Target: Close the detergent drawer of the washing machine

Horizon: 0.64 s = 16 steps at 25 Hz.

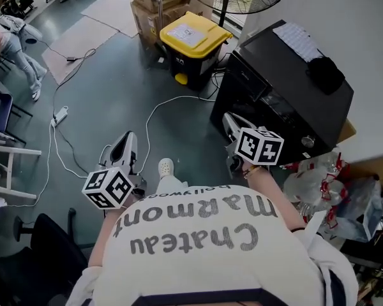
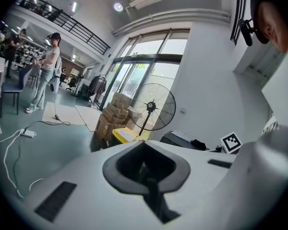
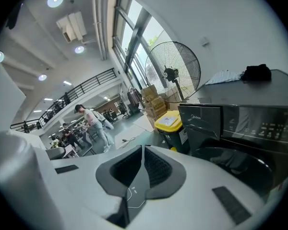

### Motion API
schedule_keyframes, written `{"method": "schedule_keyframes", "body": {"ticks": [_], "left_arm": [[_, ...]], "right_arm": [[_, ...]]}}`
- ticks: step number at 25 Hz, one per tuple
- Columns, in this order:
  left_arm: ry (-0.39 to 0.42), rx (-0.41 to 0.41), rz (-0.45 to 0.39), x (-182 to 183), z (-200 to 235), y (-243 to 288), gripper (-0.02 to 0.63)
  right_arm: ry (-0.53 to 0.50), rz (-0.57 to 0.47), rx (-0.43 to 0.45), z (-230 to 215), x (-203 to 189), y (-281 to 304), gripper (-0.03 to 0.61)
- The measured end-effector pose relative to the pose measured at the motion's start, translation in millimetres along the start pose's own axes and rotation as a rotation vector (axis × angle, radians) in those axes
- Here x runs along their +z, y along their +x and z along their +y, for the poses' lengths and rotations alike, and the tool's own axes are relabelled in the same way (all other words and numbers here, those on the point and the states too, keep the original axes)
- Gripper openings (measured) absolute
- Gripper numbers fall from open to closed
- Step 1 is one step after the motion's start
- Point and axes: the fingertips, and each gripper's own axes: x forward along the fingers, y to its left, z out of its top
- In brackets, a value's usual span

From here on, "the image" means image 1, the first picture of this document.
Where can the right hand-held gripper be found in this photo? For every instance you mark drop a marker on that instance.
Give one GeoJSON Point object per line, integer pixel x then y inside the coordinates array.
{"type": "Point", "coordinates": [258, 145]}

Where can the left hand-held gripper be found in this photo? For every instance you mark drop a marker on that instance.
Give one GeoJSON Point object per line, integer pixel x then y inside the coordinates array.
{"type": "Point", "coordinates": [107, 188]}

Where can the black detergent drawer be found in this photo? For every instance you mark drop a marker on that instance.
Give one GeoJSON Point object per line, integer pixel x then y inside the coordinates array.
{"type": "Point", "coordinates": [247, 83]}

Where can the person's right forearm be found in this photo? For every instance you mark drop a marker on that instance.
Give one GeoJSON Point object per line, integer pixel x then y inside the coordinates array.
{"type": "Point", "coordinates": [274, 193]}

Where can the person's left forearm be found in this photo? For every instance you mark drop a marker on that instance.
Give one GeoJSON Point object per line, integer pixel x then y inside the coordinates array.
{"type": "Point", "coordinates": [99, 241]}

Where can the white clog shoe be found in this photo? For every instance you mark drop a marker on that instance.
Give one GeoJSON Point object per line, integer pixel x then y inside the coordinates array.
{"type": "Point", "coordinates": [166, 168]}

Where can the white trouser leg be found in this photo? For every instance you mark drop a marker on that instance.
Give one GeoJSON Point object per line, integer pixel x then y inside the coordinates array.
{"type": "Point", "coordinates": [170, 185]}

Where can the white power strip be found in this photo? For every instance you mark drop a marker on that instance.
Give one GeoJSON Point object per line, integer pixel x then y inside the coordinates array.
{"type": "Point", "coordinates": [60, 115]}

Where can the small round metal knob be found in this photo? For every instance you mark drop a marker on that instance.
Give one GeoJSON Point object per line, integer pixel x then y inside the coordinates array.
{"type": "Point", "coordinates": [307, 141]}

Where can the black bin with yellow lid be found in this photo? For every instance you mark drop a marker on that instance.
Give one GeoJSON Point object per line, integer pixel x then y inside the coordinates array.
{"type": "Point", "coordinates": [193, 48]}

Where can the black pouch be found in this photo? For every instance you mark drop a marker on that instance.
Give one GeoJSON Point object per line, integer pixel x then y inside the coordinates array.
{"type": "Point", "coordinates": [326, 74]}

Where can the white sheet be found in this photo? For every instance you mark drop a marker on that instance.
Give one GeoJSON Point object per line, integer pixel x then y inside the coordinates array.
{"type": "Point", "coordinates": [298, 40]}

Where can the white stool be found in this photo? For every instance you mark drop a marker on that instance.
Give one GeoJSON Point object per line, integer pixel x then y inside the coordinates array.
{"type": "Point", "coordinates": [9, 151]}

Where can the grey floor mat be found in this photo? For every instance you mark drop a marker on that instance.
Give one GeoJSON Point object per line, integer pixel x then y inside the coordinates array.
{"type": "Point", "coordinates": [78, 48]}
{"type": "Point", "coordinates": [115, 11]}

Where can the clear bag of plastic bottles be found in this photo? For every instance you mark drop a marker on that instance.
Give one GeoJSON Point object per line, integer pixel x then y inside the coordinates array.
{"type": "Point", "coordinates": [332, 186]}

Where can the blue chair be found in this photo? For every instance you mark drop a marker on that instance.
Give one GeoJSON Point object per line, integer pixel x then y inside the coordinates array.
{"type": "Point", "coordinates": [0, 104]}

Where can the black office chair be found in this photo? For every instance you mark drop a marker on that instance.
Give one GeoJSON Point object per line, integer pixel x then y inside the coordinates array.
{"type": "Point", "coordinates": [41, 260]}

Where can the stack of cardboard boxes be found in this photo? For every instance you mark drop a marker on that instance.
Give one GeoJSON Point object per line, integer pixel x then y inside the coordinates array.
{"type": "Point", "coordinates": [156, 5]}

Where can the brown cardboard box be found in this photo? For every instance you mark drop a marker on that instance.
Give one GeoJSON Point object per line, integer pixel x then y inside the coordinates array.
{"type": "Point", "coordinates": [375, 167]}

